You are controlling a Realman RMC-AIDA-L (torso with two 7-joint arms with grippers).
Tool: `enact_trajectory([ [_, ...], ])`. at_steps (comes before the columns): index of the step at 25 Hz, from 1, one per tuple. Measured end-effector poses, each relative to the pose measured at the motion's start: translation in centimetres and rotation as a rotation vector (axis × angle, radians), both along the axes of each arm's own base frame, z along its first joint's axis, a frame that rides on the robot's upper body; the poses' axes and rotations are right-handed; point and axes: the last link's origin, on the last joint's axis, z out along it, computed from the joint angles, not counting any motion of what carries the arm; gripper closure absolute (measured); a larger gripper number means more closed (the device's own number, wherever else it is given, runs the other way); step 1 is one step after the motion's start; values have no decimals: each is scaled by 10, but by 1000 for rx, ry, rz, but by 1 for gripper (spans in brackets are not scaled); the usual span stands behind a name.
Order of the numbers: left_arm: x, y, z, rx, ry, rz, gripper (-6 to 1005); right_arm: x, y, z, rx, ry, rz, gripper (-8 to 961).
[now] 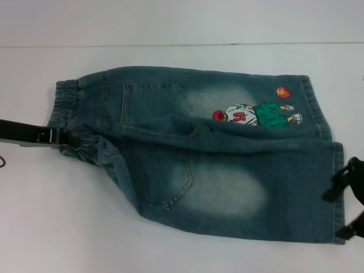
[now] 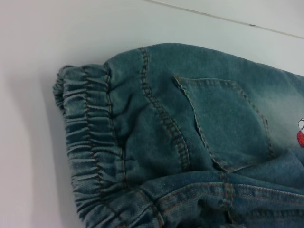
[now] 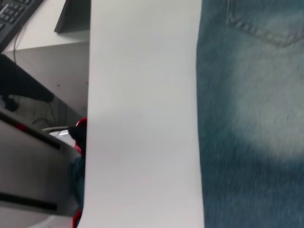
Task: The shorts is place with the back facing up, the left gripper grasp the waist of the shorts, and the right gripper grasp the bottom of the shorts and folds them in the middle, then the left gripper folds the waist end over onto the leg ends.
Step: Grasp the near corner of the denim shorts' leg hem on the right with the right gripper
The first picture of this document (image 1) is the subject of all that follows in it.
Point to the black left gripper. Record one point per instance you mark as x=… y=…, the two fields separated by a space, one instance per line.
x=22 y=133

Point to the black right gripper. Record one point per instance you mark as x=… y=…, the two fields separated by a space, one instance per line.
x=357 y=176

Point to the blue denim shorts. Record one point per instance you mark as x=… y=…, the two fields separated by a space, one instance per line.
x=221 y=176

